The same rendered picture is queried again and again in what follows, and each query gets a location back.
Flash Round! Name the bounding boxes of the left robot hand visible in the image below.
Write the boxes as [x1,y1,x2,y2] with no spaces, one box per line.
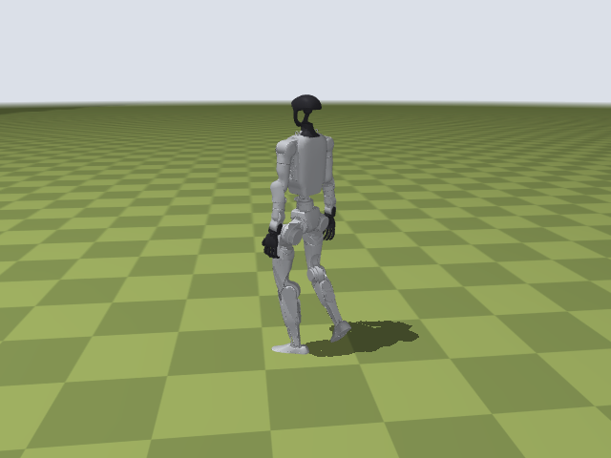
[262,223,283,259]

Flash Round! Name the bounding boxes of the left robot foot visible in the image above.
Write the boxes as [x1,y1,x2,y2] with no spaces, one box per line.
[271,343,309,355]

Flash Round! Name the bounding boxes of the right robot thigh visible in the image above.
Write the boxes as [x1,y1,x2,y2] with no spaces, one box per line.
[303,213,329,283]

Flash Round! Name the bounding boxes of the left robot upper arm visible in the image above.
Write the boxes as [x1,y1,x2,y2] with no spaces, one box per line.
[270,138,297,192]

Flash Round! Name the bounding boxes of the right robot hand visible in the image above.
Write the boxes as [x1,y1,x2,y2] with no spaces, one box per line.
[322,207,336,240]

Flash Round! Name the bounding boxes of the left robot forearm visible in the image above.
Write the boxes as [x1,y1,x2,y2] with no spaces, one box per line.
[269,181,286,232]

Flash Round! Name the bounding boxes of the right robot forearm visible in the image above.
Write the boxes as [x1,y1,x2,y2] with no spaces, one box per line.
[322,176,336,215]

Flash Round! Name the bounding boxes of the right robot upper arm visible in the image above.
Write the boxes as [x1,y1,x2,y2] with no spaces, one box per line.
[323,136,334,184]

